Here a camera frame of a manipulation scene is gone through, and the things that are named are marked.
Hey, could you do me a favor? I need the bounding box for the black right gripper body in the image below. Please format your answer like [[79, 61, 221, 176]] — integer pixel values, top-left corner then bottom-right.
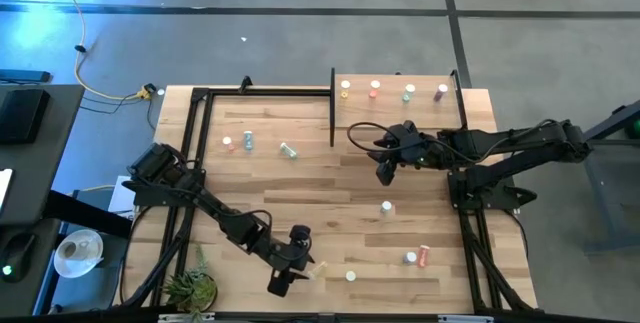
[[375, 120, 441, 187]]

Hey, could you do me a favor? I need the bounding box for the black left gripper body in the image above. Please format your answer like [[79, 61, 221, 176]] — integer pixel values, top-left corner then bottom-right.
[[259, 225, 312, 298]]

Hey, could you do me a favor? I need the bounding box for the potted succulent plant black pot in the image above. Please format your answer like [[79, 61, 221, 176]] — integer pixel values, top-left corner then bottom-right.
[[162, 245, 220, 317]]

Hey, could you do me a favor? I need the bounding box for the white paper sheet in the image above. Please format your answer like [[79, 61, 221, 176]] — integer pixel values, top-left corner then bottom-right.
[[107, 175, 139, 222]]

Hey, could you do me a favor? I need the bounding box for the white round bowl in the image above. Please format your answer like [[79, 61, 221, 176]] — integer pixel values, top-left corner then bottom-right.
[[52, 228, 105, 280]]

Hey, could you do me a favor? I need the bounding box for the yellow black power plug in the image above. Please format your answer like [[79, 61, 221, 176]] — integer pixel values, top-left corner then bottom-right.
[[135, 82, 157, 102]]

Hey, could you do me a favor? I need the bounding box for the black desk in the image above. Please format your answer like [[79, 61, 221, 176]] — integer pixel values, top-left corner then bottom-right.
[[0, 84, 134, 323]]

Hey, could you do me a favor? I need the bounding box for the black computer mouse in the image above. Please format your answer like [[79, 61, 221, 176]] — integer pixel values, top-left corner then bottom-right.
[[0, 231, 39, 284]]

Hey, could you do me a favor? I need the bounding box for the black rectangular box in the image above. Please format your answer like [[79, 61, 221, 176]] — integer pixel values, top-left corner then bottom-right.
[[0, 87, 52, 145]]

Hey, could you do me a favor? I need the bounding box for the dark blue flat bar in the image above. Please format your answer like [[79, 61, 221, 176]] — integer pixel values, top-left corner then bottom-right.
[[0, 67, 52, 85]]

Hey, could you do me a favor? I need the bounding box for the wooden shelf black metal frame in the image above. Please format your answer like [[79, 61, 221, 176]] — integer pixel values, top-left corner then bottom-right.
[[329, 67, 469, 148]]

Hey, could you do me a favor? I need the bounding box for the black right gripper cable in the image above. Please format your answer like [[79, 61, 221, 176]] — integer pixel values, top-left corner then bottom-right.
[[346, 121, 451, 164]]

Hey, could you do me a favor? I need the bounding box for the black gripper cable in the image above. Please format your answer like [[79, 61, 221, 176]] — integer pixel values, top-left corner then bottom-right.
[[346, 121, 451, 164], [219, 197, 275, 244]]

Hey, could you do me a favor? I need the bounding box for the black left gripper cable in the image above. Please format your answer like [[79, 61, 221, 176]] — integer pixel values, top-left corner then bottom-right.
[[219, 197, 275, 244]]

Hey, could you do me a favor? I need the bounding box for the dark blue metal cart frame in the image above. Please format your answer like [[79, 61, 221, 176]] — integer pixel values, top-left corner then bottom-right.
[[574, 97, 640, 257]]

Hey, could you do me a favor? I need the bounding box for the yellow floor cable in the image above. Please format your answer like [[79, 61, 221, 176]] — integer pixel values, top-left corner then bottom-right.
[[43, 0, 146, 102]]

